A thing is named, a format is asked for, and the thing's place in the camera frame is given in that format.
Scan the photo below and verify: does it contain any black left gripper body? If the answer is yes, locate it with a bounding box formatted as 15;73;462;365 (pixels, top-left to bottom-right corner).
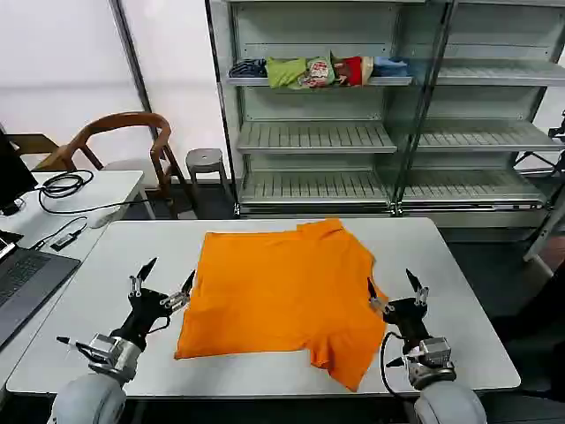
109;286;177;351

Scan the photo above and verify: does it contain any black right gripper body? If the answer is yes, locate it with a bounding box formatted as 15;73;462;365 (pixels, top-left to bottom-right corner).
382;298;433;351

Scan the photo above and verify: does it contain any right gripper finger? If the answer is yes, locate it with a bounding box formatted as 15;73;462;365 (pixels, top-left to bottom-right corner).
366;276;390;316
404;267;431;307

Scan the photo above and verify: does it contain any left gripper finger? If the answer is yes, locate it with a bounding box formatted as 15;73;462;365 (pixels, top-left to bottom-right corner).
128;257;159;299
159;269;197;311

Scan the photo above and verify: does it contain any orange shirt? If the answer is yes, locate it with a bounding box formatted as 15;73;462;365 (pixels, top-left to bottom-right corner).
173;217;390;394

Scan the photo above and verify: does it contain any white computer mouse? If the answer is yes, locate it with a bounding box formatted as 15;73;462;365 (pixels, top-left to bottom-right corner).
87;205;129;230

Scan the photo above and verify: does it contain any dark grey laptop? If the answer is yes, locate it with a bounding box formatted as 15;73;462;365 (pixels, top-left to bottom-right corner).
0;237;82;351

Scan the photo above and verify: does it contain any grey round stool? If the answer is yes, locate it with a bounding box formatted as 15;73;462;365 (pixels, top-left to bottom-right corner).
185;148;234;201

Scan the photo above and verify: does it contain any tripod stand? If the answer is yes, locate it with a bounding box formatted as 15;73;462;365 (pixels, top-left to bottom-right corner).
513;109;565;277

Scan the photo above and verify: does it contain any brown wooden chair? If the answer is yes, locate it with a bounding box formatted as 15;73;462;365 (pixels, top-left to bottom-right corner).
34;111;192;220

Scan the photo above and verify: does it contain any black monitor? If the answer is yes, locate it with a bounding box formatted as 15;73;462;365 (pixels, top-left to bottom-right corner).
0;126;41;216

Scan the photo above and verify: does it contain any empty grey shelf rack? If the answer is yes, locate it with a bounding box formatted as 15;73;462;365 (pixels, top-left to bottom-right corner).
396;0;565;214

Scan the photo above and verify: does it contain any grey shelf rack with clothes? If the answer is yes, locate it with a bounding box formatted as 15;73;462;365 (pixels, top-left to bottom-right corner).
205;0;442;217

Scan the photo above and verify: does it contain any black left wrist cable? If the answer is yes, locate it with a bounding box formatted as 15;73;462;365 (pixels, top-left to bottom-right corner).
143;314;172;337

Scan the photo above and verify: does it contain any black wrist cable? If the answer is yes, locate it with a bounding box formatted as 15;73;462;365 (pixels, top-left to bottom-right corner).
143;314;172;337
380;330;418;397

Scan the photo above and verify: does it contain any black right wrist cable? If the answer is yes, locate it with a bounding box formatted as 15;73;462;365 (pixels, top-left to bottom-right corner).
380;330;418;397

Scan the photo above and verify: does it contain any black dongle with cable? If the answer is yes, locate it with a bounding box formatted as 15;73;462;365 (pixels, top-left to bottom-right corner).
33;215;89;253

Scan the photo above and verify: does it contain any coiled black cable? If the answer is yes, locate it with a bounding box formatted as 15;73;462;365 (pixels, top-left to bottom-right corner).
37;170;151;214

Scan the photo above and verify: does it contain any dark window post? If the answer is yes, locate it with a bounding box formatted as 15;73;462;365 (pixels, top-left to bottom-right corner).
109;0;154;117

